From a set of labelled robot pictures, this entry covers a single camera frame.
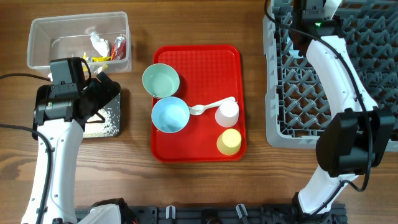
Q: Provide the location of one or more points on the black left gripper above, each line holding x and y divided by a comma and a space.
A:
105, 96

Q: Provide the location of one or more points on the yellow candy wrapper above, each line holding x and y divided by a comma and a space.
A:
97, 69

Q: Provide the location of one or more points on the white rice pile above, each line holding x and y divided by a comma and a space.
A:
105, 123

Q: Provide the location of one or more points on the red snack wrapper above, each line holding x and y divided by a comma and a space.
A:
119, 48

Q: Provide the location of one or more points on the white tissue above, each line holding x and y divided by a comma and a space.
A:
99, 44

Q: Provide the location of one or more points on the mint green bowl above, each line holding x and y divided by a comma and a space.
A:
160, 80

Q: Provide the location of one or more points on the light blue bowl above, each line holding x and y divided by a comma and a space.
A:
170, 115

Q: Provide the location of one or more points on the light blue plate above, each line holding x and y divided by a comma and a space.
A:
297, 53

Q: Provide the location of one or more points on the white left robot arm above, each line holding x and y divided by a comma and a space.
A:
52, 197

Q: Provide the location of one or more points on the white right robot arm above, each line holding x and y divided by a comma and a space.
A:
356, 138

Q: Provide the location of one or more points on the grey dishwasher rack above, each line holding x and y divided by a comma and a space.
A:
297, 110

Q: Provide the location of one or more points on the black plastic bin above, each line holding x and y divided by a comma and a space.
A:
115, 109

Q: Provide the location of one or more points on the clear plastic bin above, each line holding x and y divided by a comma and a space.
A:
58, 37

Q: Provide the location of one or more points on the white plastic fork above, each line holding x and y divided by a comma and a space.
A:
200, 109

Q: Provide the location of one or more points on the red plastic tray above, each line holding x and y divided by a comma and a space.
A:
208, 73

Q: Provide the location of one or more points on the yellow plastic cup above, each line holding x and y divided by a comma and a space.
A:
229, 142

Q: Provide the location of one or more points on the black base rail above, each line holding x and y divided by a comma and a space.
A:
266, 214

